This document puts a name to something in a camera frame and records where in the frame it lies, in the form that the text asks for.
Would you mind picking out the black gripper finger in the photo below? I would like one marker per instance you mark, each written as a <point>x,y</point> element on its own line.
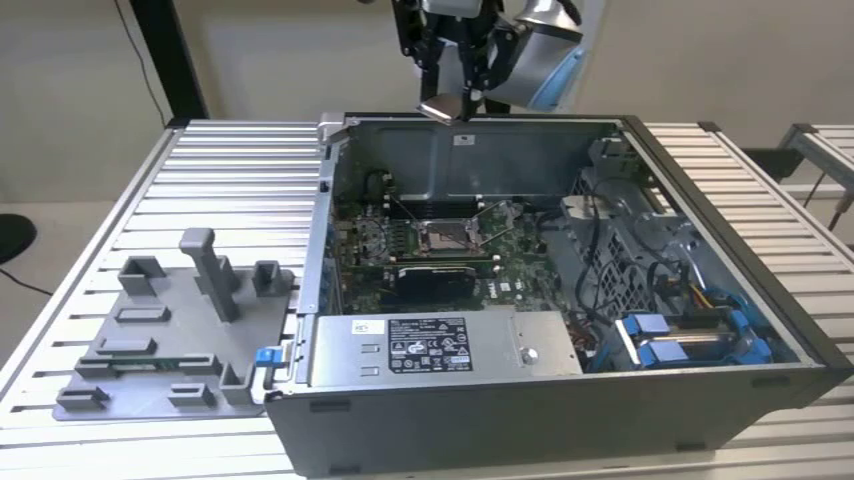
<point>472,75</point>
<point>430,65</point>

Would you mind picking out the blue case latch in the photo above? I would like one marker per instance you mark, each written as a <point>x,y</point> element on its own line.
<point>265,357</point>

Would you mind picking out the black chair base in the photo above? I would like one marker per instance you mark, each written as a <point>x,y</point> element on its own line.
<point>15,237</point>

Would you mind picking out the hard disk in blue carrier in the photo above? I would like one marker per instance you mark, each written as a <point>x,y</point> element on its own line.
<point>647,325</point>
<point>663,352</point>

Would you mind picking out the dark grey PC case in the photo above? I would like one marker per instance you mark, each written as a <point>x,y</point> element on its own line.
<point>467,430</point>

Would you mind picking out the green RAM stick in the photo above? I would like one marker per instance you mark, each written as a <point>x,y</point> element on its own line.
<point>153,364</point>

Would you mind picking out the aluminium frame table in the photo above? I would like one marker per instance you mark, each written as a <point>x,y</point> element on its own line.
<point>821,150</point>

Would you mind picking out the white box camera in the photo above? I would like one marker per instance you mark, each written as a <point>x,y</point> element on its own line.
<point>452,7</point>

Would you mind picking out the green motherboard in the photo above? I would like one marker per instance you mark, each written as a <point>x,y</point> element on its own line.
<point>514,260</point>

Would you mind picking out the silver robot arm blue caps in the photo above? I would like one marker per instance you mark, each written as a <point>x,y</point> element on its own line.
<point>540,55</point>

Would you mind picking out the CPU socket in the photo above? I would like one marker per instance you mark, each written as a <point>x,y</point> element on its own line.
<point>443,235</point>

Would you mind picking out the grey plastic parts rack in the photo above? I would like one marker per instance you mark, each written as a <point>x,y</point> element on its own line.
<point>187,325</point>

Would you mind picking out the silver power supply unit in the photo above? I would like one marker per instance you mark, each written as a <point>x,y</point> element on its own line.
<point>494,350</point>

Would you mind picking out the silver square CPU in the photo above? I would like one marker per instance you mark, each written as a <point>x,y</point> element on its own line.
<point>440,107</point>

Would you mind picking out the black metal post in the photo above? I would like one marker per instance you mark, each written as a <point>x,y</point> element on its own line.
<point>169,60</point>

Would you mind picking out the black graphics card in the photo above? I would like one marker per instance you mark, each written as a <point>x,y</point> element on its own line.
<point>434,285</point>

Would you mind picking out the white label sticker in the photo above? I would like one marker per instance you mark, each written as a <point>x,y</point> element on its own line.
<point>464,140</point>

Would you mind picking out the grey metal drive cage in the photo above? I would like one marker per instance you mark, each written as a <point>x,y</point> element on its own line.
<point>620,240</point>

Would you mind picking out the black box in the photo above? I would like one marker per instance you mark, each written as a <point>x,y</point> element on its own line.
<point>770,165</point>

